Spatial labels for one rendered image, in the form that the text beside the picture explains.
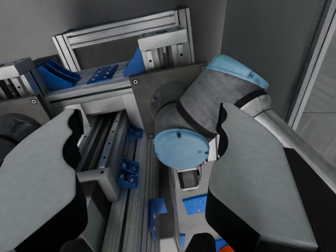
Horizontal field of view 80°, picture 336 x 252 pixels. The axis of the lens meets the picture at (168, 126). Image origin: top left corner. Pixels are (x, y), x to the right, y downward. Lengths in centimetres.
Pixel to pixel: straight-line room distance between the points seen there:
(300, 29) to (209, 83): 49
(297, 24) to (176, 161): 61
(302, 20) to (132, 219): 76
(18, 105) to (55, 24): 108
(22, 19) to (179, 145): 160
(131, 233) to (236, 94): 36
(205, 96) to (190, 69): 21
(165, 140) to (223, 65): 18
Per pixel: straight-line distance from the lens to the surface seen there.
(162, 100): 54
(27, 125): 73
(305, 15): 82
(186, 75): 58
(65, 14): 171
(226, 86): 38
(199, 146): 41
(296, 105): 80
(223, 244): 363
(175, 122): 42
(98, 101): 74
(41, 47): 183
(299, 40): 82
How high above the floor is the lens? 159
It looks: 57 degrees down
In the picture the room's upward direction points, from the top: 175 degrees clockwise
